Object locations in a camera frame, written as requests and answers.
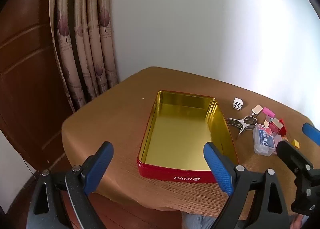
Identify clear plastic box blue label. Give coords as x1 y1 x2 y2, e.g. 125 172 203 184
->
252 123 282 156

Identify silver metal clip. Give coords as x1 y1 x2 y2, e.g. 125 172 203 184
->
227 117 257 140

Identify red tin box gold interior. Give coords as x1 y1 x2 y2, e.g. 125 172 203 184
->
137 90 239 184

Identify beige leaf print curtain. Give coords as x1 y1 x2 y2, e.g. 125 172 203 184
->
49 0 120 113

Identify black cable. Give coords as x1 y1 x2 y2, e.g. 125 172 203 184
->
22 156 37 176

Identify brown wooden door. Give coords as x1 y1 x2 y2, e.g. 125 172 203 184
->
0 0 75 217

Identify white box black zigzag print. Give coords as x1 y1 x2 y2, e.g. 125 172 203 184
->
232 97 244 112

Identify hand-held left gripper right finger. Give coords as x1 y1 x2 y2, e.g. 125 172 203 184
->
203 141 290 229

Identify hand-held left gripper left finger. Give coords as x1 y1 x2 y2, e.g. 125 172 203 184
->
26 141 114 229

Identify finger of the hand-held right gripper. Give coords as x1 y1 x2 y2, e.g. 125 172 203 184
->
302 123 320 146
276 140 314 177

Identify person's blue jeans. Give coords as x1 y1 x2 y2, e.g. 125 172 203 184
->
181 213 219 229

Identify red and white small box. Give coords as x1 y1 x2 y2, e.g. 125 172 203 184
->
269 118 284 134

